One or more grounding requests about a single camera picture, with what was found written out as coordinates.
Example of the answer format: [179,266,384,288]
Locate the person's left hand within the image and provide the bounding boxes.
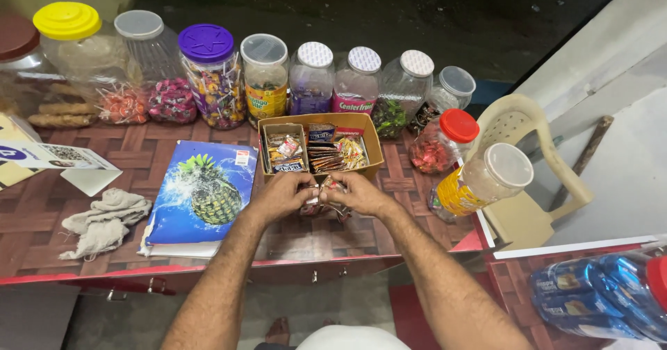
[250,172,320,222]

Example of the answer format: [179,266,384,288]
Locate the person's right hand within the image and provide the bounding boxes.
[319,171,398,220]

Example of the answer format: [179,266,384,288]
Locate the strip of small foil sachets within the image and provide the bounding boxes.
[298,175,353,224]

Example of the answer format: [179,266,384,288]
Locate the heap of brown yellow sachets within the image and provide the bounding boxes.
[307,123,369,174]

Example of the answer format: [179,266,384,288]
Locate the small open cardboard box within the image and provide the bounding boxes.
[262,124,310,175]

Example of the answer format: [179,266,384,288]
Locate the heap of blue silver sachets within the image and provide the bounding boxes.
[266,132,307,174]

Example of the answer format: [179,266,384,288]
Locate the large open cardboard box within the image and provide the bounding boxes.
[257,112,385,184]

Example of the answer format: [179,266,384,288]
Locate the blue pineapple cover notebook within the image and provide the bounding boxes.
[144,140,259,247]

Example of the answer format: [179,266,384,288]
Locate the white lid purple label jar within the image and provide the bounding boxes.
[288,41,335,116]

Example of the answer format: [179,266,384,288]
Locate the white lid pink label jar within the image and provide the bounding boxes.
[331,46,382,115]

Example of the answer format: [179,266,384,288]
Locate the clear lid yellow label jar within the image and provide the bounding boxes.
[240,33,289,128]

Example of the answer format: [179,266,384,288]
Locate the white lid green candy jar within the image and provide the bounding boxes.
[370,49,435,141]

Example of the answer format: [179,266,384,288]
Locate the red lid red candy jar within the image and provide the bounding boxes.
[409,108,480,175]

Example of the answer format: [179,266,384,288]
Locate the purple lid lollipop jar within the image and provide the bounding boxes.
[178,23,247,130]

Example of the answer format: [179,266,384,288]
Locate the white papers under notebook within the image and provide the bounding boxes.
[137,220,223,260]

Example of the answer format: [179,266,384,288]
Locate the person's foot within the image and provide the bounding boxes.
[265,317,291,347]

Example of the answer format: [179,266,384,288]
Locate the person's white garment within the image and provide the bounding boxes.
[296,324,411,350]

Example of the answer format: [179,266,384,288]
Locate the tilted jar with yellow label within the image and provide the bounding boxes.
[428,142,535,223]

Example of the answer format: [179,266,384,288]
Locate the small clear lid candy jar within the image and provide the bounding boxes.
[409,66,477,132]

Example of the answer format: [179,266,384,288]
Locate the clear lid pink candy jar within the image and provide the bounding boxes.
[114,9,198,126]

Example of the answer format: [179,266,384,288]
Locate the beige plastic chair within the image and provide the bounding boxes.
[465,93,595,248]

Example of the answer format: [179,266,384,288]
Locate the crumpled grey cloth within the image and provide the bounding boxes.
[58,187,153,261]

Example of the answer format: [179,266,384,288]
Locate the white payment code stand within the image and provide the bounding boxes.
[0,140,124,198]

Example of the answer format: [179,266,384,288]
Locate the yellow lid plastic jar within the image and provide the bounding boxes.
[32,1,151,126]

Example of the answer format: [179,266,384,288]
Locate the wooden stick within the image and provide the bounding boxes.
[549,115,615,213]

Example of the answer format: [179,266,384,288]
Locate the jar of blue biscuit packets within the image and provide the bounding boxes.
[530,250,667,343]

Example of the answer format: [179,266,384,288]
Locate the yellow printed booklet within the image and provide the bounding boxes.
[0,112,43,190]

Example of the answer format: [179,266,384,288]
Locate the brown lid plastic jar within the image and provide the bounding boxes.
[0,14,100,130]

